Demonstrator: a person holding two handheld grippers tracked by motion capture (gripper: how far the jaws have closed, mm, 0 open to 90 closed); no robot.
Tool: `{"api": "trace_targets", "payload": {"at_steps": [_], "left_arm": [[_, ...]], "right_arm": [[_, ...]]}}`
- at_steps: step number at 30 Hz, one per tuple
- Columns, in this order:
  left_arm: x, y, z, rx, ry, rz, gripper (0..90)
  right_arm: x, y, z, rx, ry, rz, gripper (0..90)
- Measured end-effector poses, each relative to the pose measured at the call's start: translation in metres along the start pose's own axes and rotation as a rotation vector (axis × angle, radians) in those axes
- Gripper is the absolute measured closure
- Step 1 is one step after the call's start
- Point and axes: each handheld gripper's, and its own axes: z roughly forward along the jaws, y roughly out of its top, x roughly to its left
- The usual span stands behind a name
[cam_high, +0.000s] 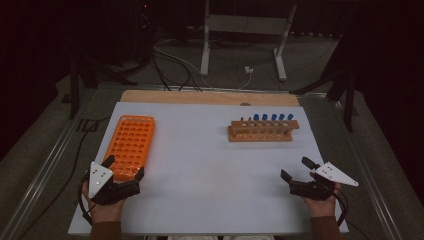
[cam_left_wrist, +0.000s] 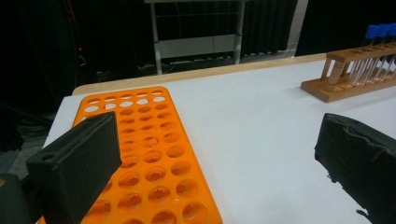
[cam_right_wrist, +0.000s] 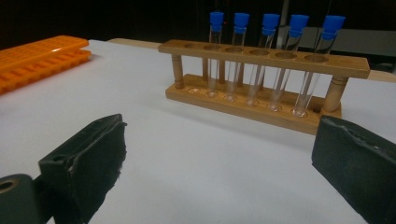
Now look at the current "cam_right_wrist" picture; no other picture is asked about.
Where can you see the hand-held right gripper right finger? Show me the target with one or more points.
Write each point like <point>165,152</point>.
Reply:
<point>358,168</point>

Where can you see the orange plastic test tube rack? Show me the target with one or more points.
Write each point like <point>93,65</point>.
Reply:
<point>37,59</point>

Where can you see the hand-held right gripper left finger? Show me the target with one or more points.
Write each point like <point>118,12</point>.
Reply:
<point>84,168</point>

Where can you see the blue-capped glass test tube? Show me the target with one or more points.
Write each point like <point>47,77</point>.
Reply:
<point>270,23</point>
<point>298,25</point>
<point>241,21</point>
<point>332,26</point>
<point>216,20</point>

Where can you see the wooden test tube rack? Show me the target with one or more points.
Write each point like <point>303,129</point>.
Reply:
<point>249,113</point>

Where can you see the white table sheet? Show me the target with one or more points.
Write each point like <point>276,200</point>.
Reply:
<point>202,161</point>

